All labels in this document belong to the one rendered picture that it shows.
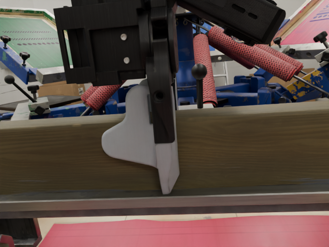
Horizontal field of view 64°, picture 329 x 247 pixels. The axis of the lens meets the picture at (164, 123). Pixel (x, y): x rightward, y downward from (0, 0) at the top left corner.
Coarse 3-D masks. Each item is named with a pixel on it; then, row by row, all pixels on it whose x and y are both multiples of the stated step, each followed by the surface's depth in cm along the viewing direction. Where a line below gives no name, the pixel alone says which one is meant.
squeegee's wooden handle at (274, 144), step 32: (0, 128) 23; (32, 128) 23; (64, 128) 23; (96, 128) 22; (192, 128) 22; (224, 128) 21; (256, 128) 21; (288, 128) 21; (320, 128) 21; (0, 160) 24; (32, 160) 24; (64, 160) 23; (96, 160) 23; (192, 160) 22; (224, 160) 22; (256, 160) 22; (288, 160) 22; (320, 160) 21; (0, 192) 25; (32, 192) 25; (64, 192) 24
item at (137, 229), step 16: (64, 224) 40; (80, 224) 40; (96, 224) 40; (112, 224) 39; (128, 224) 39; (144, 224) 38; (160, 224) 38; (176, 224) 38; (48, 240) 37; (64, 240) 37; (80, 240) 36; (96, 240) 36; (112, 240) 36; (128, 240) 36; (144, 240) 35; (160, 240) 35; (176, 240) 35
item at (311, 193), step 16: (80, 192) 24; (96, 192) 24; (112, 192) 24; (128, 192) 23; (144, 192) 23; (160, 192) 23; (176, 192) 23; (192, 192) 22; (208, 192) 22; (224, 192) 22; (240, 192) 22; (256, 192) 22; (272, 192) 21; (288, 192) 21; (304, 192) 21; (320, 192) 21; (0, 208) 24; (16, 208) 24; (32, 208) 23; (48, 208) 23; (64, 208) 23; (80, 208) 23; (96, 208) 23; (112, 208) 23
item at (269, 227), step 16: (192, 224) 37; (208, 224) 37; (224, 224) 37; (240, 224) 37; (256, 224) 36; (272, 224) 36; (288, 224) 36; (304, 224) 35; (320, 224) 35; (192, 240) 34; (208, 240) 34; (224, 240) 34; (240, 240) 34; (256, 240) 33; (272, 240) 33; (288, 240) 33; (304, 240) 33; (320, 240) 32
